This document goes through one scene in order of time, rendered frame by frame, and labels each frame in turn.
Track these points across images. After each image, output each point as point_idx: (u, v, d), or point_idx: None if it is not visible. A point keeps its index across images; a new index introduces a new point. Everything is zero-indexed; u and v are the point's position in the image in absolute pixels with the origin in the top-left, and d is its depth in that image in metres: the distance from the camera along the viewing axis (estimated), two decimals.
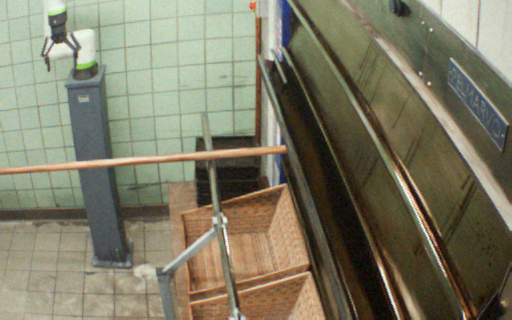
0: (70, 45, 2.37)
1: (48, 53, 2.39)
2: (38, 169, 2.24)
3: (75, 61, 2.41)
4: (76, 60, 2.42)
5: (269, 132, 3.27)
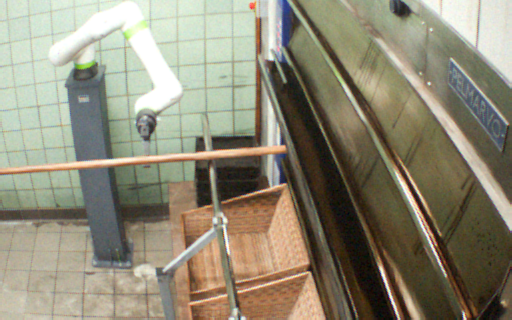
0: None
1: (148, 154, 2.48)
2: (38, 169, 2.25)
3: (142, 132, 2.36)
4: (144, 131, 2.37)
5: (269, 132, 3.27)
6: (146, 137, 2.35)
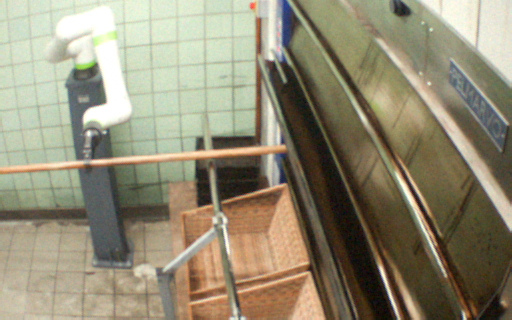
0: None
1: (91, 160, 2.34)
2: None
3: (85, 160, 2.26)
4: (87, 159, 2.27)
5: (269, 132, 3.27)
6: (89, 165, 2.25)
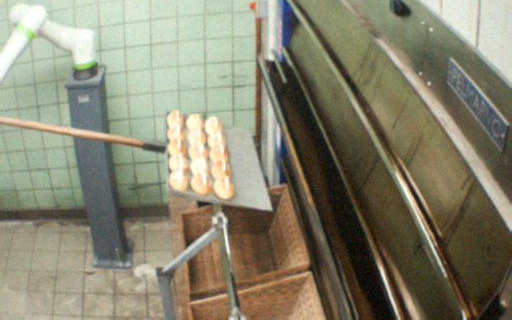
0: None
1: None
2: None
3: None
4: None
5: (269, 132, 3.27)
6: None
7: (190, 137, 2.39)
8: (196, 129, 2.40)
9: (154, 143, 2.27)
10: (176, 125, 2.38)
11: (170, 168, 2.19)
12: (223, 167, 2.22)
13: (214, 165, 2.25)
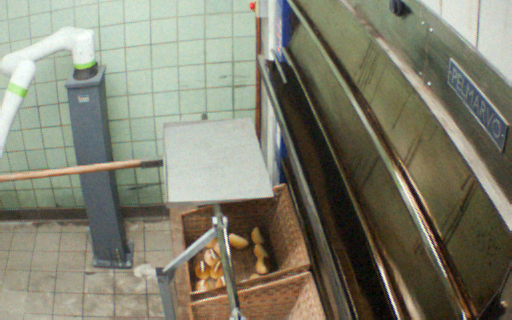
0: None
1: None
2: None
3: None
4: None
5: (269, 132, 3.27)
6: None
7: None
8: None
9: (151, 159, 2.30)
10: None
11: (194, 292, 2.52)
12: (223, 285, 2.52)
13: (216, 283, 2.55)
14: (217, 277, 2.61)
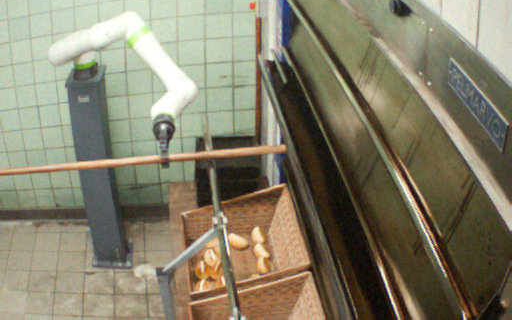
0: None
1: None
2: (54, 168, 2.24)
3: (162, 154, 2.30)
4: (164, 153, 2.31)
5: (269, 132, 3.27)
6: (167, 159, 2.29)
7: None
8: None
9: None
10: None
11: (194, 292, 2.52)
12: (223, 285, 2.52)
13: (216, 283, 2.55)
14: (217, 277, 2.61)
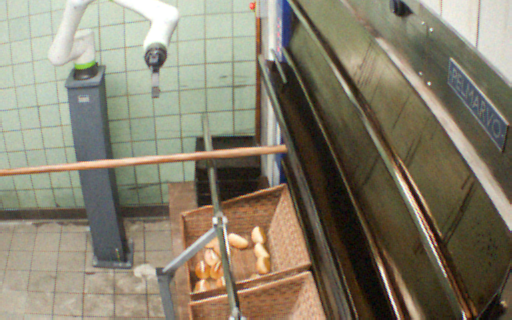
0: None
1: (157, 86, 2.31)
2: (54, 169, 2.25)
3: (151, 59, 2.19)
4: (154, 58, 2.19)
5: (269, 132, 3.27)
6: (156, 64, 2.17)
7: None
8: None
9: None
10: None
11: (194, 292, 2.52)
12: (223, 285, 2.52)
13: (216, 283, 2.55)
14: (217, 277, 2.61)
